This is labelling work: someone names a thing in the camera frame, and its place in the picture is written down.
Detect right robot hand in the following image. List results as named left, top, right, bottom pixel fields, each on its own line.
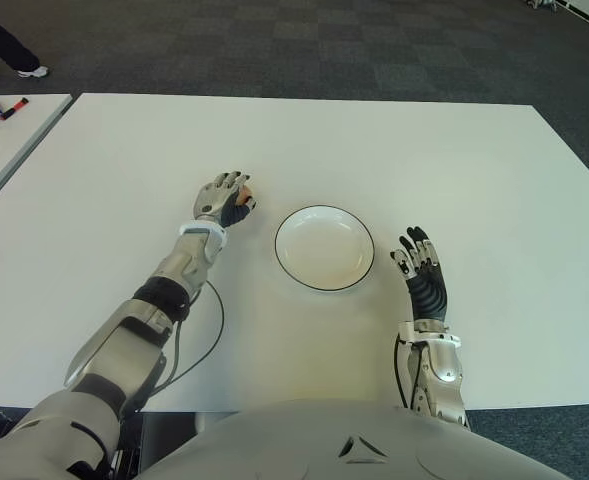
left=389, top=226, right=448, bottom=324

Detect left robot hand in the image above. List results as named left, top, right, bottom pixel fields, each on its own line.
left=192, top=170, right=259, bottom=230

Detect white plate black rim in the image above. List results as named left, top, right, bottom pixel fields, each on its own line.
left=273, top=203, right=376, bottom=294

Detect grey robot torso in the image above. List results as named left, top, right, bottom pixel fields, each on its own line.
left=138, top=397, right=570, bottom=480

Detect red and black marker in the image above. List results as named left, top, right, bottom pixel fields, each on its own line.
left=0, top=97, right=30, bottom=122

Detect white table leg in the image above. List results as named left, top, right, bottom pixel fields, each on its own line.
left=193, top=412, right=243, bottom=435

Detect person leg dark trousers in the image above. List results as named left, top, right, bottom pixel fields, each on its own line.
left=0, top=0, right=41, bottom=72

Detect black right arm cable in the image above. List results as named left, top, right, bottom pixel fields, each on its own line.
left=393, top=339, right=421, bottom=409

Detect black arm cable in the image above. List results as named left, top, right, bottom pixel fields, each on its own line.
left=393, top=339, right=421, bottom=409
left=146, top=282, right=225, bottom=401

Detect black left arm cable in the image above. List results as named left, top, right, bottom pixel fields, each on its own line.
left=146, top=282, right=225, bottom=401

